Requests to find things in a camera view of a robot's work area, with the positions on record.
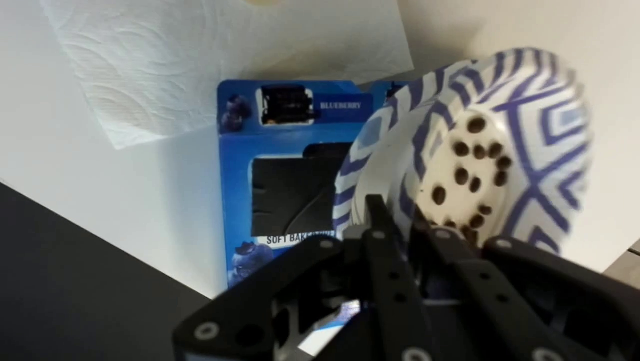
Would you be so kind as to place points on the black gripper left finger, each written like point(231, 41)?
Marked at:
point(387, 302)

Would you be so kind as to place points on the blue cookie box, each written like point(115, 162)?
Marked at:
point(241, 182)

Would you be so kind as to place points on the white paper towel sheet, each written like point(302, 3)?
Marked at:
point(200, 61)

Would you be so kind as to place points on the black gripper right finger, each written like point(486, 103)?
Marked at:
point(533, 302)

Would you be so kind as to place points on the patterned paper bowl with beans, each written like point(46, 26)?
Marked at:
point(533, 134)

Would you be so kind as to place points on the blue white patterned paper bowl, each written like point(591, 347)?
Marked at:
point(351, 174)

